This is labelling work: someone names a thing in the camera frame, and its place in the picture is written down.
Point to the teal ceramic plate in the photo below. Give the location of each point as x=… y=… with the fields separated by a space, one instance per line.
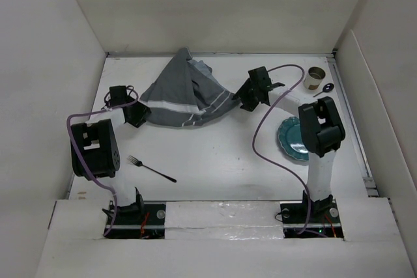
x=290 y=141

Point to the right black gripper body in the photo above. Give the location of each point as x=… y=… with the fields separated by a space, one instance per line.
x=247 y=93

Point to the beige metal cup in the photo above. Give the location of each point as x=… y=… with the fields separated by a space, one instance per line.
x=314 y=77

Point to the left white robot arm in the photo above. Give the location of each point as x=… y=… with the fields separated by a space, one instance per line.
x=94 y=149

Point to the black spoon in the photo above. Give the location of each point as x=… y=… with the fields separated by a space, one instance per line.
x=329 y=87

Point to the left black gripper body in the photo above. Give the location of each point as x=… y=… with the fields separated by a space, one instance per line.
x=137 y=112

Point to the grey striped cloth placemat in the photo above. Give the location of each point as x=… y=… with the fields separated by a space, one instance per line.
x=186 y=94

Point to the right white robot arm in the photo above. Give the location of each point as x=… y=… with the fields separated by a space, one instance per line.
x=321 y=129

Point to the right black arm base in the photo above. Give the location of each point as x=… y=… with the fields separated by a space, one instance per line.
x=323 y=224

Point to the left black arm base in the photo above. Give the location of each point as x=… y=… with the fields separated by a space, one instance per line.
x=146 y=225

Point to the black fork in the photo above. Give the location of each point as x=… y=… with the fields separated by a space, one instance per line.
x=134 y=161

